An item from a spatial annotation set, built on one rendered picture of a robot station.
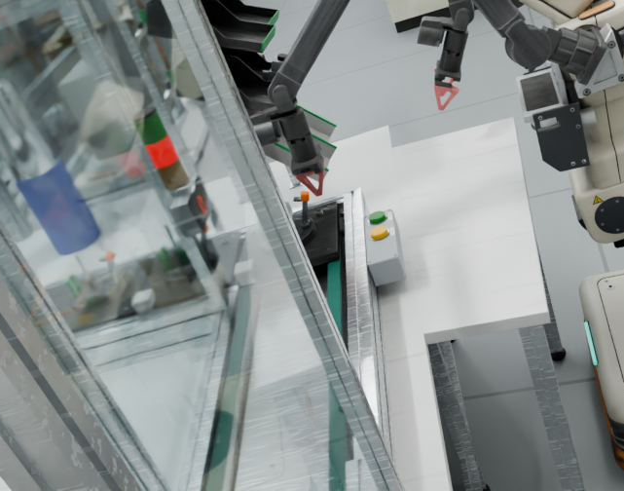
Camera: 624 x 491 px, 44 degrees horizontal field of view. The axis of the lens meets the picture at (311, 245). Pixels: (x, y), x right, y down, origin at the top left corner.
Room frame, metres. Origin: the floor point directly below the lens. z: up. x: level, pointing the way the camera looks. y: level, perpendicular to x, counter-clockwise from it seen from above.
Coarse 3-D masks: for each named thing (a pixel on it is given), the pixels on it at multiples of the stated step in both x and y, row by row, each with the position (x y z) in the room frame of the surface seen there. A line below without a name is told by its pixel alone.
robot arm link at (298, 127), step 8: (288, 112) 1.58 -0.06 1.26; (296, 112) 1.57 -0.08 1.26; (272, 120) 1.58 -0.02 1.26; (280, 120) 1.57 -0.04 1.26; (288, 120) 1.56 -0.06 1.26; (296, 120) 1.56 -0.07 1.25; (304, 120) 1.57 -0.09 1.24; (288, 128) 1.56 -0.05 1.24; (296, 128) 1.56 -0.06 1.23; (304, 128) 1.56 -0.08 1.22; (288, 136) 1.57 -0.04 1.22; (296, 136) 1.56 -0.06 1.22
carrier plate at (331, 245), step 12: (336, 204) 1.69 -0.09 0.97; (312, 216) 1.67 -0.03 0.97; (324, 216) 1.65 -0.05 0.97; (336, 216) 1.62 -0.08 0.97; (324, 228) 1.59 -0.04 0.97; (336, 228) 1.57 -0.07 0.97; (312, 240) 1.56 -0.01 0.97; (324, 240) 1.54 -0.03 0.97; (336, 240) 1.52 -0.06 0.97; (312, 252) 1.50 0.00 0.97; (324, 252) 1.48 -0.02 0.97; (336, 252) 1.47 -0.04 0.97; (312, 264) 1.48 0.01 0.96
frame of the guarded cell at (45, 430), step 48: (192, 0) 0.74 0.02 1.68; (240, 144) 0.74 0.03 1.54; (288, 240) 0.74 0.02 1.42; (0, 288) 0.28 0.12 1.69; (0, 336) 0.26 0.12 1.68; (336, 336) 0.75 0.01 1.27; (0, 384) 0.25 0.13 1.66; (48, 384) 0.27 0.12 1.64; (0, 432) 0.26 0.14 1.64; (48, 432) 0.25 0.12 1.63; (96, 432) 0.28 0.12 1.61; (48, 480) 0.26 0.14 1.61; (96, 480) 0.26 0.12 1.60
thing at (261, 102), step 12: (228, 60) 1.96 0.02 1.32; (240, 60) 1.95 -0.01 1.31; (240, 72) 1.96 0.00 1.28; (252, 72) 1.94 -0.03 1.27; (240, 84) 1.96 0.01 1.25; (252, 84) 1.95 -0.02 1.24; (264, 84) 1.94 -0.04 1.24; (240, 96) 1.83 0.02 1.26; (252, 96) 1.89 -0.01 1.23; (264, 96) 1.89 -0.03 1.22; (252, 108) 1.82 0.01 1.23; (264, 108) 1.81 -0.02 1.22
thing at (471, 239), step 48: (432, 144) 2.03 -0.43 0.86; (480, 144) 1.91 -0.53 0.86; (432, 192) 1.76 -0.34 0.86; (480, 192) 1.66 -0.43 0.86; (432, 240) 1.54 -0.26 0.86; (480, 240) 1.47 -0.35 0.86; (528, 240) 1.39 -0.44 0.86; (432, 288) 1.36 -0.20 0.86; (480, 288) 1.30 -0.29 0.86; (528, 288) 1.24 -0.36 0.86; (432, 336) 1.22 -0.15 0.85
